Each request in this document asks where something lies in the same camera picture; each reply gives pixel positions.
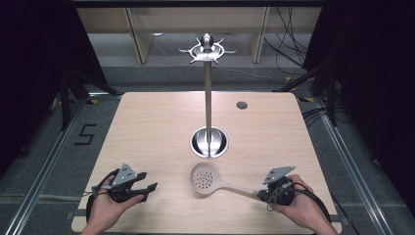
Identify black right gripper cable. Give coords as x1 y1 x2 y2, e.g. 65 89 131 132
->
266 181 333 224

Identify person's right hand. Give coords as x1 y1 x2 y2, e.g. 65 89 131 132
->
271 173 330 230

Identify bundle of black hanging cables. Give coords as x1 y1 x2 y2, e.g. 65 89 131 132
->
263 7 309 76

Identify black curtain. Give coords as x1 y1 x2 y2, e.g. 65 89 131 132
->
0 0 108 179
302 0 415 210

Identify metal floor rail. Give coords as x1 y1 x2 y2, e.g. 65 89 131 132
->
313 97 393 235
4 97 86 235

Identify black metal stand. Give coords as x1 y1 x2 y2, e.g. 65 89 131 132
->
273 60 341 127
58 70 122 132

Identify person's left hand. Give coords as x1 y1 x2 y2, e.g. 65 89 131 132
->
85 175 145 235

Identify metal utensil rack stand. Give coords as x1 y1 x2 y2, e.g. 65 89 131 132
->
178 32 237 160

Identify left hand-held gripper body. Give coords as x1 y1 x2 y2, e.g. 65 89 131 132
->
109 163 145 204

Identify beige slotted spoon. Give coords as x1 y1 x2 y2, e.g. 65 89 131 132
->
190 162 262 201

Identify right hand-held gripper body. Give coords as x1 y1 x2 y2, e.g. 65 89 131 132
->
262 165 297 207

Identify black floor cables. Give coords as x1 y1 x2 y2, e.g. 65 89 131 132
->
300 106 329 129

